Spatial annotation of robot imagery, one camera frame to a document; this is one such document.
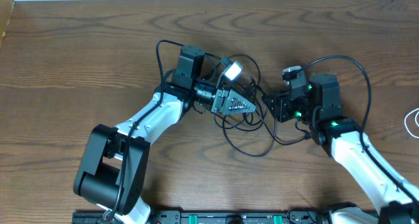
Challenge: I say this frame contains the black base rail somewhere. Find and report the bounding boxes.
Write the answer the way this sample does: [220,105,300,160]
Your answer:
[71,202,377,224]

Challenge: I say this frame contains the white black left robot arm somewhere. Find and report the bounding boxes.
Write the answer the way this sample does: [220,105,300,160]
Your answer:
[73,45,256,223]

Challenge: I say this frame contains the black usb cable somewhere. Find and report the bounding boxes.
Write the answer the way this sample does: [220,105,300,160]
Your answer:
[209,53,312,159]

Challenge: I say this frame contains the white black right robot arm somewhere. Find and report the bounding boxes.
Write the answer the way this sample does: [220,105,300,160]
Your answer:
[262,69,418,223]

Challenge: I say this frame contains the white usb cable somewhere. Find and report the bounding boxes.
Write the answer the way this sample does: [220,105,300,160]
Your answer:
[403,107,419,140]

